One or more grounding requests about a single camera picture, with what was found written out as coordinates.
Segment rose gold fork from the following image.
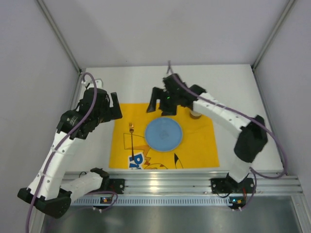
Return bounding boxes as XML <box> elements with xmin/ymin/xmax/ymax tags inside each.
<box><xmin>129</xmin><ymin>122</ymin><xmax>134</xmax><ymax>160</ymax></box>

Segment light blue plate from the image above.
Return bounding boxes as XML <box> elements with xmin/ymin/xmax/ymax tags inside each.
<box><xmin>144</xmin><ymin>117</ymin><xmax>183</xmax><ymax>152</ymax></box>

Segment metal cup with brown base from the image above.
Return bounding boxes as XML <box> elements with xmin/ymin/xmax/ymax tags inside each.
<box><xmin>190</xmin><ymin>110</ymin><xmax>202</xmax><ymax>119</ymax></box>

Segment yellow cartoon placemat cloth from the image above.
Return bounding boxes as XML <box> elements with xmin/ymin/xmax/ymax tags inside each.
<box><xmin>109</xmin><ymin>103</ymin><xmax>219</xmax><ymax>169</ymax></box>

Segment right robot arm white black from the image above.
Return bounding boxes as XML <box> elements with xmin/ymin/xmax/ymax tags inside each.
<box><xmin>147</xmin><ymin>85</ymin><xmax>268</xmax><ymax>189</ymax></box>

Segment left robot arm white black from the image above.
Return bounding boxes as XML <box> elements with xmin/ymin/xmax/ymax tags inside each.
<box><xmin>17</xmin><ymin>87</ymin><xmax>122</xmax><ymax>219</ymax></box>

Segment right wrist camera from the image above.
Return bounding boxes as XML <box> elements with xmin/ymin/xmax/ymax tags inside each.
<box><xmin>162</xmin><ymin>73</ymin><xmax>182</xmax><ymax>92</ymax></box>

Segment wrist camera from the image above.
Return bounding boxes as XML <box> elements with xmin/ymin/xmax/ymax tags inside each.
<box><xmin>81</xmin><ymin>78</ymin><xmax>104</xmax><ymax>89</ymax></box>
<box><xmin>162</xmin><ymin>73</ymin><xmax>182</xmax><ymax>92</ymax></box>

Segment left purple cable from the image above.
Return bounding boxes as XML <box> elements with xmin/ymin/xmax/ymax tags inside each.
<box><xmin>25</xmin><ymin>72</ymin><xmax>119</xmax><ymax>233</ymax></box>

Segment purple cable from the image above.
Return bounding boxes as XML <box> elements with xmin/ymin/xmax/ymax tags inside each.
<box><xmin>25</xmin><ymin>72</ymin><xmax>119</xmax><ymax>233</ymax></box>
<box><xmin>166</xmin><ymin>60</ymin><xmax>287</xmax><ymax>209</ymax></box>

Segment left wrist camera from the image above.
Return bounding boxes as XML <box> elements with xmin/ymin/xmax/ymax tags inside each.
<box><xmin>81</xmin><ymin>78</ymin><xmax>104</xmax><ymax>89</ymax></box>

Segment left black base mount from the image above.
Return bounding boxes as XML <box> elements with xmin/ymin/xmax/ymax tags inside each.
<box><xmin>97</xmin><ymin>179</ymin><xmax>125</xmax><ymax>194</ymax></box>

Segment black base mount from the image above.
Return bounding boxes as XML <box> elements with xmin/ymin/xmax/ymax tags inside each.
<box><xmin>210</xmin><ymin>177</ymin><xmax>255</xmax><ymax>195</ymax></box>
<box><xmin>97</xmin><ymin>179</ymin><xmax>125</xmax><ymax>194</ymax></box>

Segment slotted cable duct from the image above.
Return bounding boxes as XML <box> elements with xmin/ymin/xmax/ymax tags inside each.
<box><xmin>70</xmin><ymin>195</ymin><xmax>246</xmax><ymax>207</ymax></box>

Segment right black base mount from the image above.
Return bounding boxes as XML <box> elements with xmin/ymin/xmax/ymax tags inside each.
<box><xmin>210</xmin><ymin>177</ymin><xmax>255</xmax><ymax>195</ymax></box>

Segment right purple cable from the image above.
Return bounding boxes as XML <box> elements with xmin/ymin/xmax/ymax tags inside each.
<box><xmin>166</xmin><ymin>60</ymin><xmax>287</xmax><ymax>209</ymax></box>

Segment left aluminium corner post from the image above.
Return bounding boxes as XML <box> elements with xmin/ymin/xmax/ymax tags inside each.
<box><xmin>35</xmin><ymin>0</ymin><xmax>82</xmax><ymax>73</ymax></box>

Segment aluminium corner post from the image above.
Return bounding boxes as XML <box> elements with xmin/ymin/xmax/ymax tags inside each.
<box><xmin>251</xmin><ymin>0</ymin><xmax>298</xmax><ymax>72</ymax></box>
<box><xmin>35</xmin><ymin>0</ymin><xmax>82</xmax><ymax>73</ymax></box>

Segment aluminium rail frame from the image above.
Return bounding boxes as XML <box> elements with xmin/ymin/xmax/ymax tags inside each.
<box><xmin>38</xmin><ymin>171</ymin><xmax>304</xmax><ymax>196</ymax></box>

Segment right aluminium corner post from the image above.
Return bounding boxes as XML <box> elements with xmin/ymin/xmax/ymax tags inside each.
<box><xmin>251</xmin><ymin>0</ymin><xmax>298</xmax><ymax>72</ymax></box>

